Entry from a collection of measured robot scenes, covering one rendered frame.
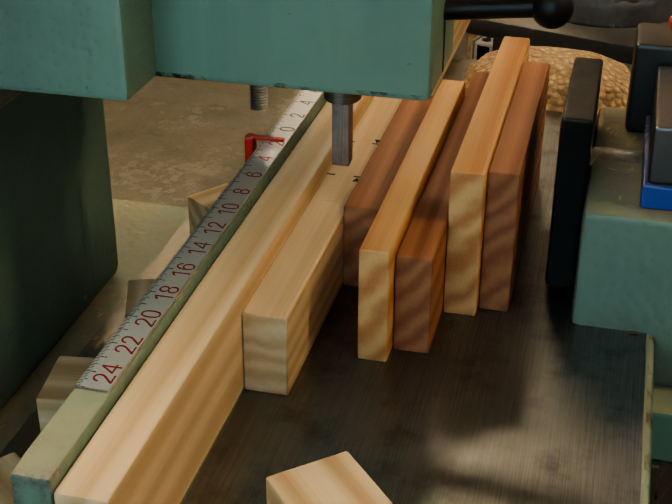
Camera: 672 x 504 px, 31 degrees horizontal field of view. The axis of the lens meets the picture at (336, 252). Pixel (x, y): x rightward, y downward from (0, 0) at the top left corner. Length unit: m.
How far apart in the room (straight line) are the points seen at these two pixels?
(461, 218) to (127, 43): 0.17
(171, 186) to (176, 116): 0.43
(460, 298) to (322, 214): 0.08
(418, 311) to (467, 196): 0.06
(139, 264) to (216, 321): 0.36
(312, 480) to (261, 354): 0.10
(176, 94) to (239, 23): 2.82
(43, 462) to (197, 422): 0.08
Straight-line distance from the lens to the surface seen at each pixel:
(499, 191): 0.57
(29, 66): 0.59
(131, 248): 0.87
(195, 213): 0.85
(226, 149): 3.03
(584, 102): 0.59
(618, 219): 0.57
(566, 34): 1.27
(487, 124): 0.61
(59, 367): 0.67
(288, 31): 0.57
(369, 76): 0.57
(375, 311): 0.54
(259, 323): 0.51
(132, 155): 3.03
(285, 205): 0.58
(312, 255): 0.56
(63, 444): 0.42
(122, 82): 0.57
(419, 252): 0.54
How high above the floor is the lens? 1.21
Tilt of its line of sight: 28 degrees down
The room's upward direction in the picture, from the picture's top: straight up
